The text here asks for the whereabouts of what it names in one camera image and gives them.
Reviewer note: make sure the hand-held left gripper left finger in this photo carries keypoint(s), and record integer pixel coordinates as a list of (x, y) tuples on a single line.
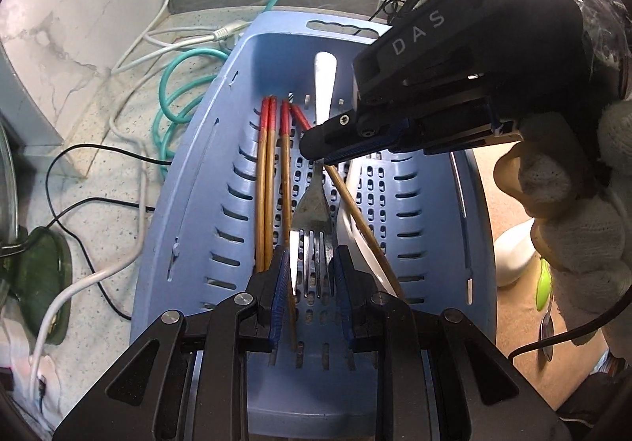
[(282, 293)]

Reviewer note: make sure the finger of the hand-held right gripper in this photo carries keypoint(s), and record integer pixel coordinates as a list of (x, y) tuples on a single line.
[(365, 153)]

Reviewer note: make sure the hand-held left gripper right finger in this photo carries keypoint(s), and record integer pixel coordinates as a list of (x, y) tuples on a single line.
[(343, 293)]

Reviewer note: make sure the metal fork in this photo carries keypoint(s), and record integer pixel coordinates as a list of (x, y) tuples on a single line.
[(313, 209)]

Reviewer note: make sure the blue plastic drainer basket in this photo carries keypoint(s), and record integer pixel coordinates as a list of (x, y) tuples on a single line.
[(207, 204)]

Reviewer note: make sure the person's right hand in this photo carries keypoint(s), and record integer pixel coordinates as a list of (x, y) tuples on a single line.
[(582, 223)]

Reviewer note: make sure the brown table mat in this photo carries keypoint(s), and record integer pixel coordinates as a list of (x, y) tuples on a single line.
[(518, 312)]

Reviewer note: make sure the green plastic spoon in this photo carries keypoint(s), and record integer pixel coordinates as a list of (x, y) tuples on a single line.
[(543, 283)]

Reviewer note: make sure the metal spoon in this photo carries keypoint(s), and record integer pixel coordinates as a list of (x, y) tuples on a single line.
[(548, 330)]

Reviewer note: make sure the dark green object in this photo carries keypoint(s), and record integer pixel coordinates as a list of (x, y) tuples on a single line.
[(39, 273)]

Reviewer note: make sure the white power strip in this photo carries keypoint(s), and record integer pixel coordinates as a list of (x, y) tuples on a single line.
[(19, 357)]

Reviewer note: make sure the glass pot lid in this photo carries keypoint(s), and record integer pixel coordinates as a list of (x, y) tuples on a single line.
[(6, 194)]

